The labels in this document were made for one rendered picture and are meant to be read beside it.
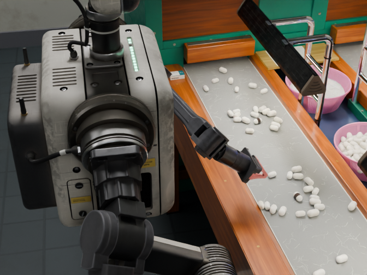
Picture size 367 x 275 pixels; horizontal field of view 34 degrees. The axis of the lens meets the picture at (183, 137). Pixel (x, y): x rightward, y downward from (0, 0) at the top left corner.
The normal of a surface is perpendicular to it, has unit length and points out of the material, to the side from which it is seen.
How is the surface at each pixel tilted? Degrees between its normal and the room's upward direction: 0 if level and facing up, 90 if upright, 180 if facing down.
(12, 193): 0
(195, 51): 90
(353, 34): 90
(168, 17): 90
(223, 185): 0
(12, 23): 90
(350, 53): 0
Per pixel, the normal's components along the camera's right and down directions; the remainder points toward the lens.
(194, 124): -0.54, -0.45
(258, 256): 0.00, -0.81
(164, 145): 0.51, 0.51
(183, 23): 0.26, 0.57
